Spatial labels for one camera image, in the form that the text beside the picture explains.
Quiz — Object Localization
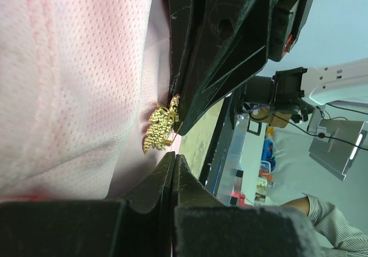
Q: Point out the pink garment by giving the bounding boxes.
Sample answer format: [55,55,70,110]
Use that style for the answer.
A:
[1,0,170,202]

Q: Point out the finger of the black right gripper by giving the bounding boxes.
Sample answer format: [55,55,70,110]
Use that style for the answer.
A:
[166,0,206,100]

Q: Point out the gold rhinestone brooch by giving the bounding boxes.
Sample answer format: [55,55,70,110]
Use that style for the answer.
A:
[143,94,181,154]

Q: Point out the black metal base frame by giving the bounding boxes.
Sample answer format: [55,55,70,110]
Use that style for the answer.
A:
[199,94,248,195]

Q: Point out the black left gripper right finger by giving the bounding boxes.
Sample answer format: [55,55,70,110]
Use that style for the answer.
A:
[172,155,322,256]

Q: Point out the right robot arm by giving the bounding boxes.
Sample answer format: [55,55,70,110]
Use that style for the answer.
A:
[168,0,367,135]

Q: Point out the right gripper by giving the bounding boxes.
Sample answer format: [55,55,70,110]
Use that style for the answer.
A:
[178,0,313,136]

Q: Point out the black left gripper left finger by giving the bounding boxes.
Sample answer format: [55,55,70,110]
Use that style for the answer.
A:
[1,152,175,256]

